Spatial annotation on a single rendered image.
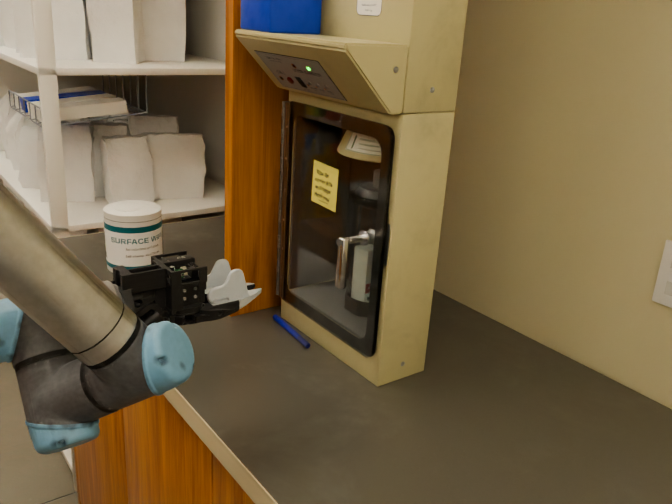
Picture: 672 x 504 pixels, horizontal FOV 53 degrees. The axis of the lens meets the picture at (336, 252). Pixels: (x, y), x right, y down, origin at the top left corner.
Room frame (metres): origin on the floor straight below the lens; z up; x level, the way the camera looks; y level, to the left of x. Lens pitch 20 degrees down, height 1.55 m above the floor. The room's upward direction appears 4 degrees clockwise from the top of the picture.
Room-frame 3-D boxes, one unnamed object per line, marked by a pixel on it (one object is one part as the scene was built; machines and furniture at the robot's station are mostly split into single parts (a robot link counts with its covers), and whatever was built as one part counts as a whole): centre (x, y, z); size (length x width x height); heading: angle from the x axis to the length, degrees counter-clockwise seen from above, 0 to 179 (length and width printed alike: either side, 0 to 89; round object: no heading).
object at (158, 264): (0.83, 0.24, 1.17); 0.12 x 0.08 x 0.09; 127
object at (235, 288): (0.88, 0.14, 1.17); 0.09 x 0.03 x 0.06; 124
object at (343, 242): (1.03, -0.02, 1.17); 0.05 x 0.03 x 0.10; 127
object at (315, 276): (1.14, 0.02, 1.19); 0.30 x 0.01 x 0.40; 37
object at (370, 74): (1.11, 0.06, 1.46); 0.32 x 0.12 x 0.10; 37
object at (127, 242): (1.49, 0.48, 1.02); 0.13 x 0.13 x 0.15
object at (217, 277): (0.91, 0.16, 1.17); 0.09 x 0.03 x 0.06; 131
